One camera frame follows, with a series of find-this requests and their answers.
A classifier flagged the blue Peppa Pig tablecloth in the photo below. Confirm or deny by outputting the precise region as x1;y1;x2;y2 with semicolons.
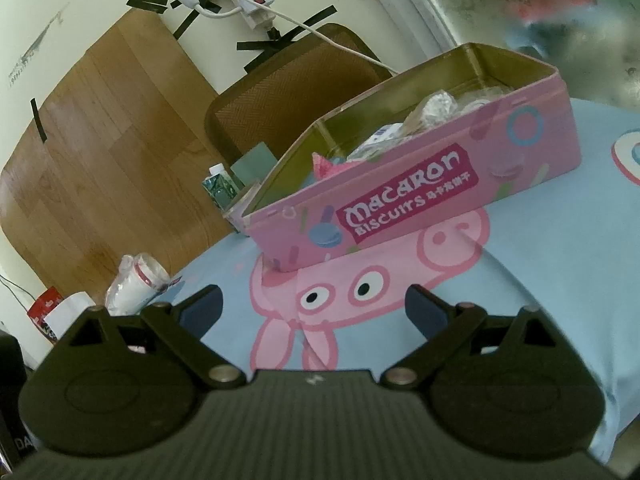
164;100;639;462

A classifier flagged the brown wooden board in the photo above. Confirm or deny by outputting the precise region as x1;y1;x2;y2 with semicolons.
1;10;230;299

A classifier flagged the white paper snack cup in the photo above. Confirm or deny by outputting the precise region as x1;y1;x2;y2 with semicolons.
222;181;262;234

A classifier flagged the clear bag with keyring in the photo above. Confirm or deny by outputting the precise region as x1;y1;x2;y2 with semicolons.
400;86;512;136

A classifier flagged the plastic-wrapped paper cups stack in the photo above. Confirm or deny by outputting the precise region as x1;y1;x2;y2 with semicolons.
104;252;170;316

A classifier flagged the white tissue pack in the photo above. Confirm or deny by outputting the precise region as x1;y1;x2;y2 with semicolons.
44;292;94;340

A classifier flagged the red snack box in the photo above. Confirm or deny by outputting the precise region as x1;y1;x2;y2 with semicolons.
27;286;63;344

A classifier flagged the blue white wet wipes pack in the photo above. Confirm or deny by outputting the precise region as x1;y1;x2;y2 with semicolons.
346;122;410;162

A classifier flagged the frosted floral window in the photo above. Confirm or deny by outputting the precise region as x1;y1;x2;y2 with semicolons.
349;0;640;111

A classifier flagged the pink macaron biscuit tin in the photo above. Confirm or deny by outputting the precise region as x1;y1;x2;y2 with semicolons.
242;43;582;271

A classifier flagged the green patterned drink carton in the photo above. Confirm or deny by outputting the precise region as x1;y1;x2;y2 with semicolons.
202;162;240;211

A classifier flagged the pink fuzzy cloth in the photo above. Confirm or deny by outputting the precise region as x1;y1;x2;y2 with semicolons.
311;152;359;181

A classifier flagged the white power cable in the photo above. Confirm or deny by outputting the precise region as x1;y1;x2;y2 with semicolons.
194;1;402;77

